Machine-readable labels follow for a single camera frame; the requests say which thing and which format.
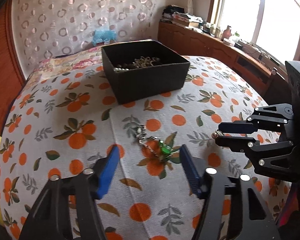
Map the green gem silver necklace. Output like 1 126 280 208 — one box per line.
133 123 176 158

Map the silver metal chain jewelry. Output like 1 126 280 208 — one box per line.
133 56 160 68

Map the black square storage box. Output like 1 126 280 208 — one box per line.
101 40 190 105

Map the wooden sideboard cabinet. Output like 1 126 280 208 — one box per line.
158 22 290 99

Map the pink bottle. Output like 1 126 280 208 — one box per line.
222 25 232 40

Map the orange print white cloth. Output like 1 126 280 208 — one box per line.
0 56 290 239

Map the pile of books and clothes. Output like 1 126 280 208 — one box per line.
161 5 203 28

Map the floral quilt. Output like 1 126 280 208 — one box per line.
30 39 154 78

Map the blue plastic bag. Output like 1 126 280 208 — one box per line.
92 30 117 46

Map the sheer circle pattern curtain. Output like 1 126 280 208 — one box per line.
12 0 157 76

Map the window with wooden frame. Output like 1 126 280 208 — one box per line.
208 0 300 62

